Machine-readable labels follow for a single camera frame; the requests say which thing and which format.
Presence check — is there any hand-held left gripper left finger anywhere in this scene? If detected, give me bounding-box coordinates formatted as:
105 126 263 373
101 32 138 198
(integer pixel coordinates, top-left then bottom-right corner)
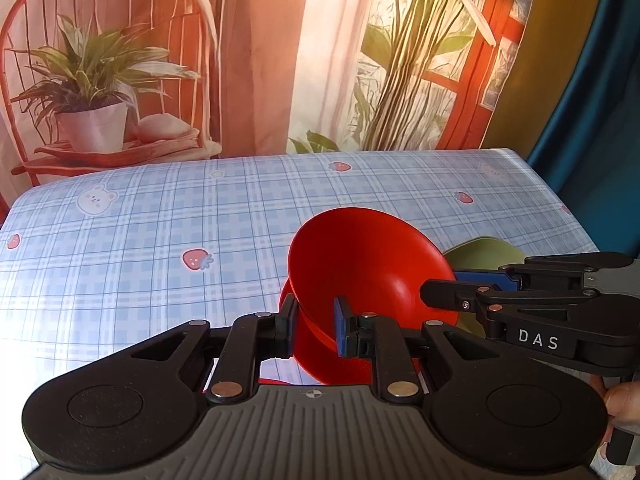
127 294 302 406

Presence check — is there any printed wall tapestry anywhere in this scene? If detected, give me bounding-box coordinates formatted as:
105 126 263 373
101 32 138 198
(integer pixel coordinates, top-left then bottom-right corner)
0 0 547 211

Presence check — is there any green plate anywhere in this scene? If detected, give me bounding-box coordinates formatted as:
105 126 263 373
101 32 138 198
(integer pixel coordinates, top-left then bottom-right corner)
442 237 519 337

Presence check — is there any blue plaid tablecloth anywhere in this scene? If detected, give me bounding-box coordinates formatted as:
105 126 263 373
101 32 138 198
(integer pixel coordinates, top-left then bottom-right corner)
0 147 601 473

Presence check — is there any red bowl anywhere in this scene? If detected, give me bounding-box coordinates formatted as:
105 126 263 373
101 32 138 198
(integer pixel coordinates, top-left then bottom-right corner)
280 280 382 389
287 207 459 357

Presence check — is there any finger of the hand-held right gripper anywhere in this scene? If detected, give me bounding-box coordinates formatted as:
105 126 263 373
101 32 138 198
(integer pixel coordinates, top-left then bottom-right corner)
420 280 640 376
453 252 636 291

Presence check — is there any blue curtain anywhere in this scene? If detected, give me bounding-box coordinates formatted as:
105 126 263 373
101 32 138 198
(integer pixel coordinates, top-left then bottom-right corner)
526 0 640 257

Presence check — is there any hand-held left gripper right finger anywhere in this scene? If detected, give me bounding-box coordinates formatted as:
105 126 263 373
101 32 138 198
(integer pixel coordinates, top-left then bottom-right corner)
333 295 493 405

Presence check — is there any person's right hand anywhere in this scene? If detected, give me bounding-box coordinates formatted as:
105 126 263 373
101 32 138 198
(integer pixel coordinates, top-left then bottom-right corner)
599 382 640 457

